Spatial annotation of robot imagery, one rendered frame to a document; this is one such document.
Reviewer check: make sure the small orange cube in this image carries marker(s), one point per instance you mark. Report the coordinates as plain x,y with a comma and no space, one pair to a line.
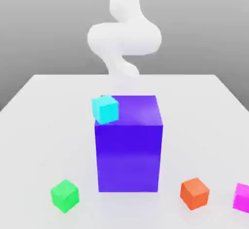
194,193

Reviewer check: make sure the small magenta cube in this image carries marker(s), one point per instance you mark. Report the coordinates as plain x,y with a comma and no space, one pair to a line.
242,197

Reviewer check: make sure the large purple box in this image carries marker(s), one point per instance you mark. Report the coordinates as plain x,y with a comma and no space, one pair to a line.
128,155

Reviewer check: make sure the small cyan cube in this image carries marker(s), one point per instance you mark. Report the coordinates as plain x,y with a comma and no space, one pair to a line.
106,109

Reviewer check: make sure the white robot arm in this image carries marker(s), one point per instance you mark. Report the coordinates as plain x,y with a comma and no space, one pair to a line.
124,36

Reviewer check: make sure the small green cube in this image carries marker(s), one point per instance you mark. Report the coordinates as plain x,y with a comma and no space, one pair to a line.
65,196

